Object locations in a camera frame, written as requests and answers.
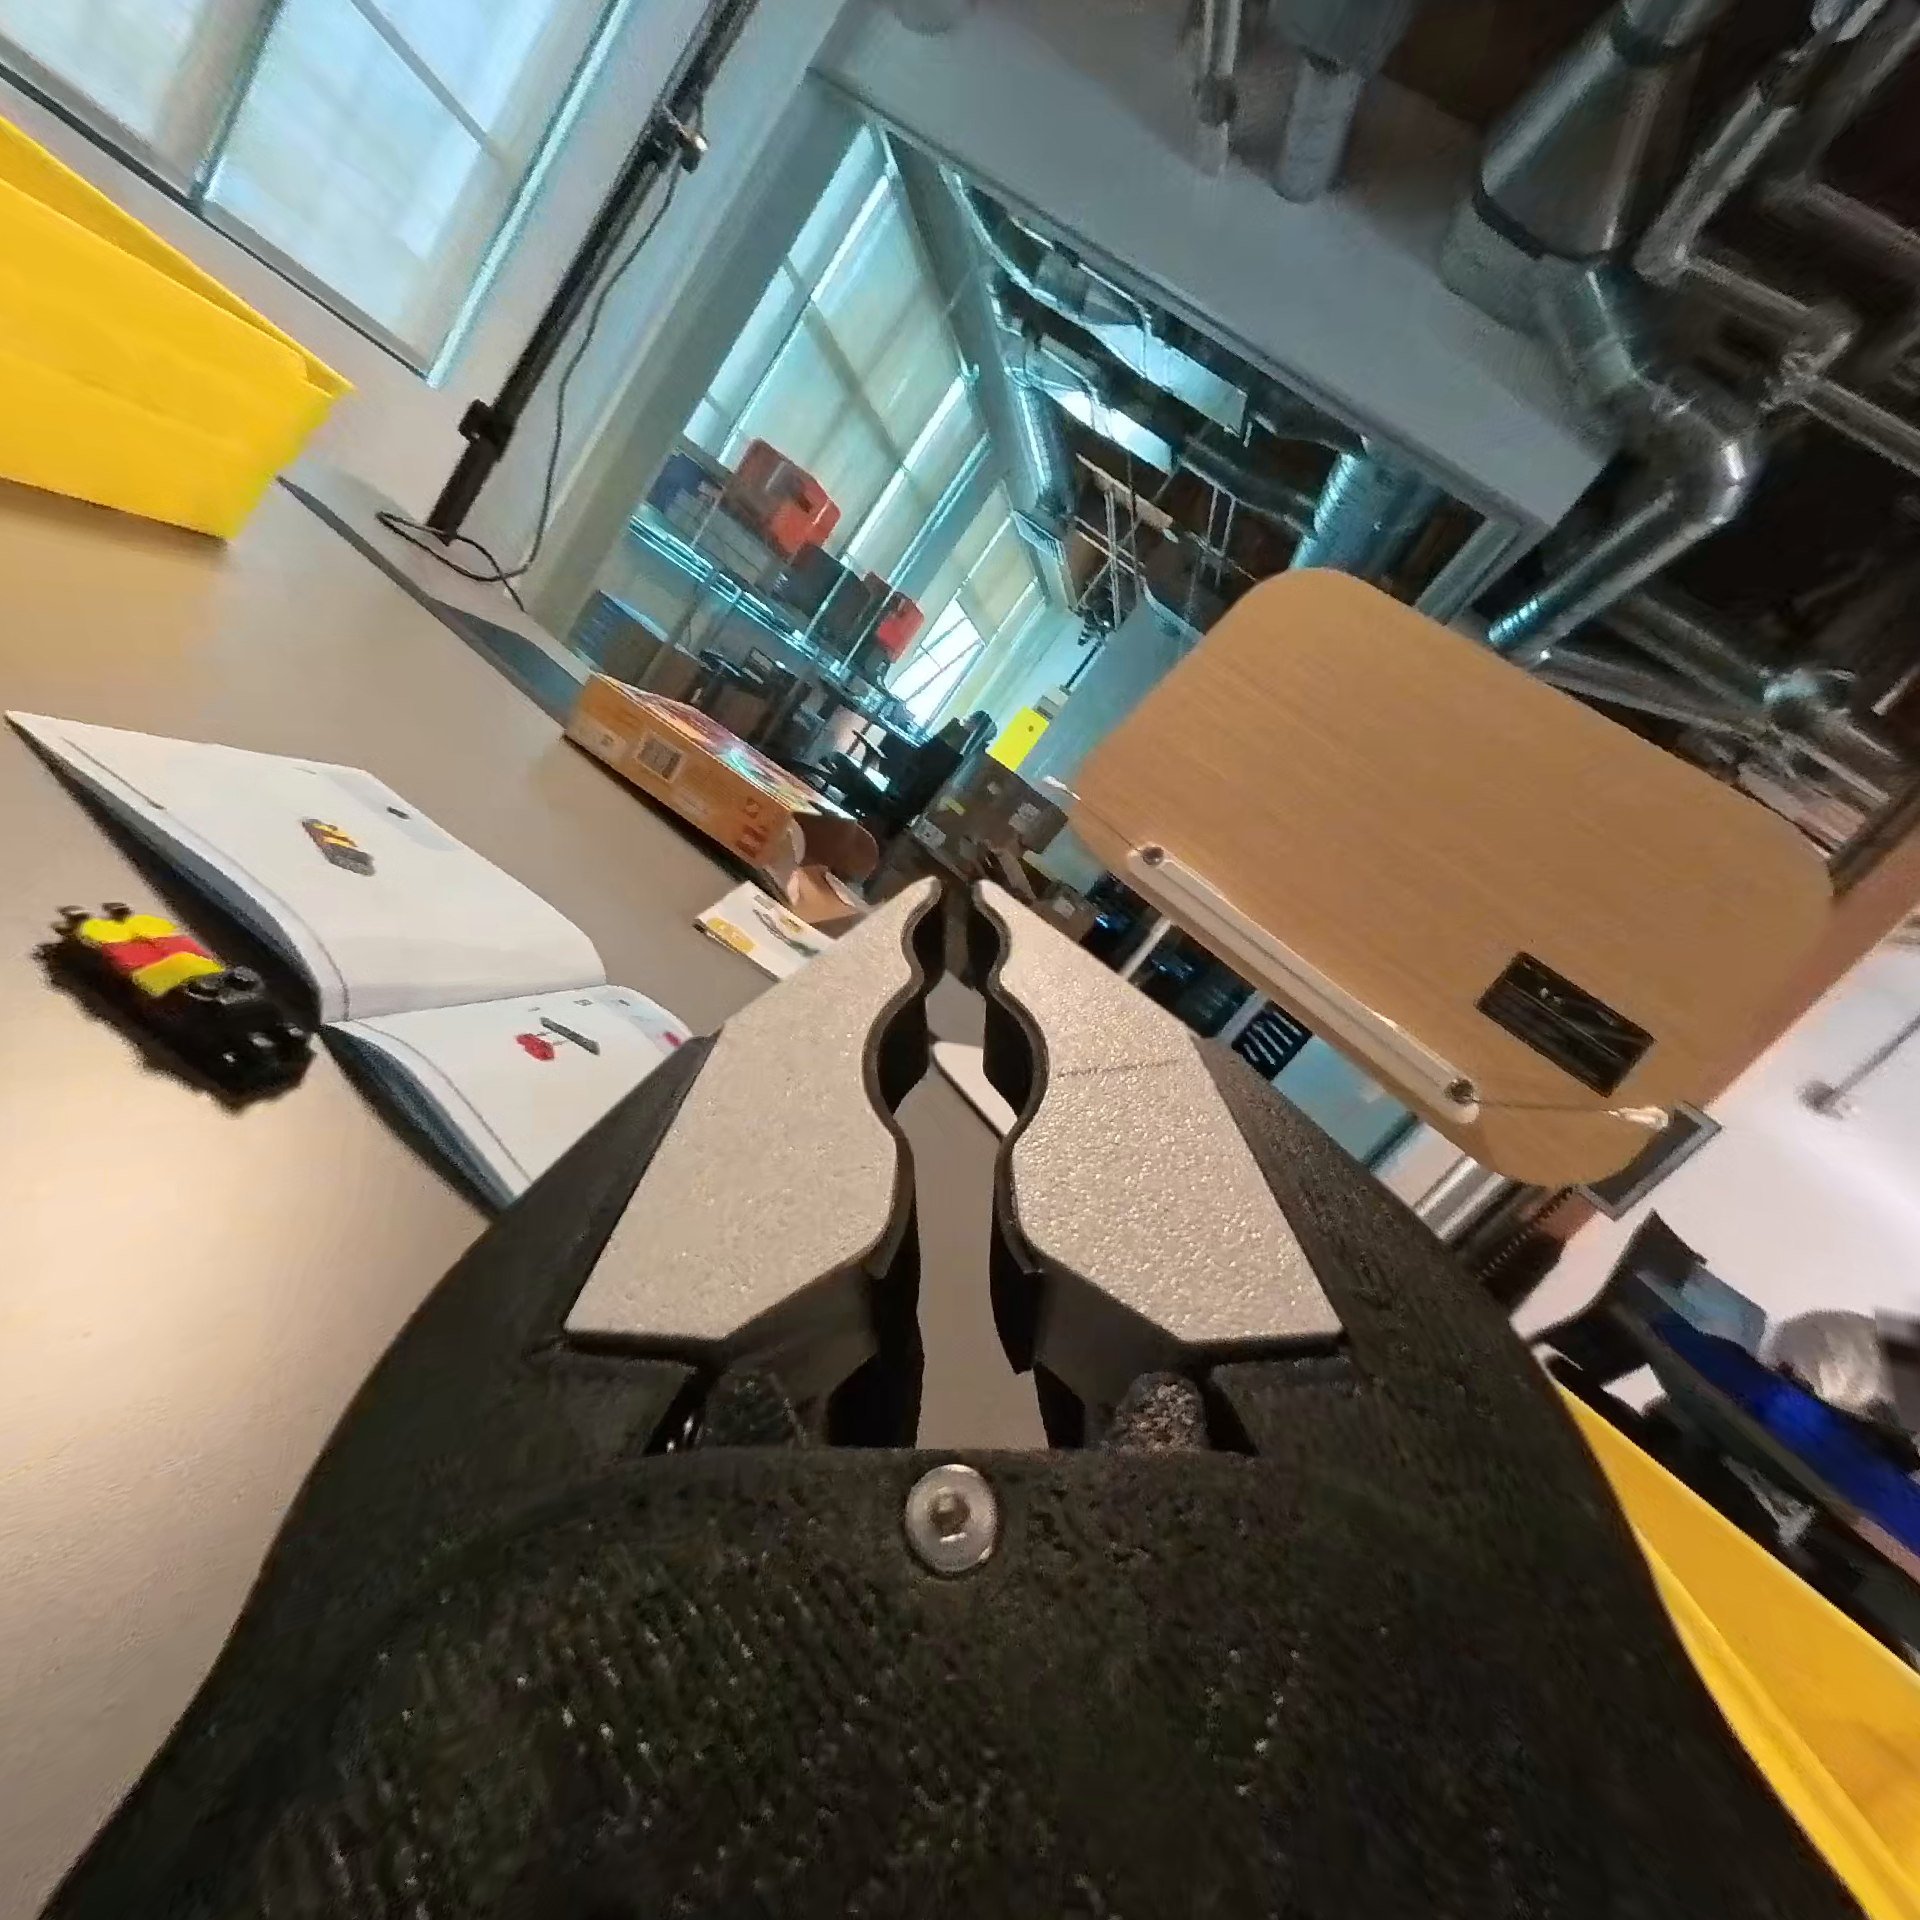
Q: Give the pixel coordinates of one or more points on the white instruction booklet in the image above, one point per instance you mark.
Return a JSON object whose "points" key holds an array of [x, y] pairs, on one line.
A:
{"points": [[376, 902]]}

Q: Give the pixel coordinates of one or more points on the black yellow red lego model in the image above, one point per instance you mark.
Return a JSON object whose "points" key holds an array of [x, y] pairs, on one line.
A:
{"points": [[166, 975]]}

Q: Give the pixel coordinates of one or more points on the silver ceiling pipes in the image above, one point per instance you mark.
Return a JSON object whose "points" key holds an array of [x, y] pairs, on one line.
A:
{"points": [[1786, 322]]}

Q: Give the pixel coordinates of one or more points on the small white yellow leaflet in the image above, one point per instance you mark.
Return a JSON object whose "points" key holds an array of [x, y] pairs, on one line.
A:
{"points": [[764, 931]]}

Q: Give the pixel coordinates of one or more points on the blue plastic bin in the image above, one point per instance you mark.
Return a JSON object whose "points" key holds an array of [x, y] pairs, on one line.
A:
{"points": [[1799, 1418]]}

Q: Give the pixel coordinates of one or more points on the silver ceiling ventilation duct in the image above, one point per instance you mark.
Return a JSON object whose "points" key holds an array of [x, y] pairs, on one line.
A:
{"points": [[1651, 435]]}

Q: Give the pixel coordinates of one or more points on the orange cardboard box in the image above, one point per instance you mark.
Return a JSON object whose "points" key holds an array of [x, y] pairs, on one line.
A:
{"points": [[676, 751]]}

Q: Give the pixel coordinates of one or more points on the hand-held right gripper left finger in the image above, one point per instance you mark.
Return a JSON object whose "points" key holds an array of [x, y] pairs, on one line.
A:
{"points": [[751, 1184]]}

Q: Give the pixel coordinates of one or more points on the black stand pole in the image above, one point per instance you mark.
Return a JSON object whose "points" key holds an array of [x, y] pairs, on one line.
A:
{"points": [[559, 327]]}

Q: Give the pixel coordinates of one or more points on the yellow plastic bin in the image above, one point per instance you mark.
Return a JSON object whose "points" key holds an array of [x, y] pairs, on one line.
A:
{"points": [[1799, 1695], [136, 376]]}

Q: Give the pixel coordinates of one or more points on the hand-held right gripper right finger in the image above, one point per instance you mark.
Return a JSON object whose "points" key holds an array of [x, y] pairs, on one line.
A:
{"points": [[1172, 1184]]}

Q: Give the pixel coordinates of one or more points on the orange storage crate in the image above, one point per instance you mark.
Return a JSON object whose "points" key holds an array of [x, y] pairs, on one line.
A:
{"points": [[788, 504]]}

